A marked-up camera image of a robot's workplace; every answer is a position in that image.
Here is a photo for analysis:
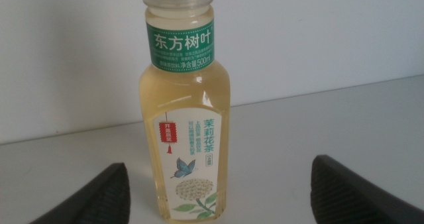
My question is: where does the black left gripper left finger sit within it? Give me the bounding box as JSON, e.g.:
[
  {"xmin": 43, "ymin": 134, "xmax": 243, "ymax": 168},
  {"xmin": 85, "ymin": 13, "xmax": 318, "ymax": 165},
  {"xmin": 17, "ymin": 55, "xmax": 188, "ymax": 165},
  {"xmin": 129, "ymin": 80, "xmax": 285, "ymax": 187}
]
[{"xmin": 28, "ymin": 162, "xmax": 132, "ymax": 224}]

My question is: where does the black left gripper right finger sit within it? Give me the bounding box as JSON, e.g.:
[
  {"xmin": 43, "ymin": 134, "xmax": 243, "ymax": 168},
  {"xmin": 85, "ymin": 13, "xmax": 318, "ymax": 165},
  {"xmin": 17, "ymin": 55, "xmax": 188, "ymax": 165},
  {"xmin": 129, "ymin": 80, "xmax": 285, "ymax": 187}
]
[{"xmin": 310, "ymin": 154, "xmax": 424, "ymax": 224}]

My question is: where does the yellow tea bottle green label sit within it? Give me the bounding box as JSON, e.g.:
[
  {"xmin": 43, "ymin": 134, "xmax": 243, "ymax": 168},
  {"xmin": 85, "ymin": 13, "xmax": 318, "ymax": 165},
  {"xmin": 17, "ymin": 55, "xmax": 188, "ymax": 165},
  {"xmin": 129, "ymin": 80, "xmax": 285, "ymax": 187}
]
[{"xmin": 138, "ymin": 0, "xmax": 232, "ymax": 223}]

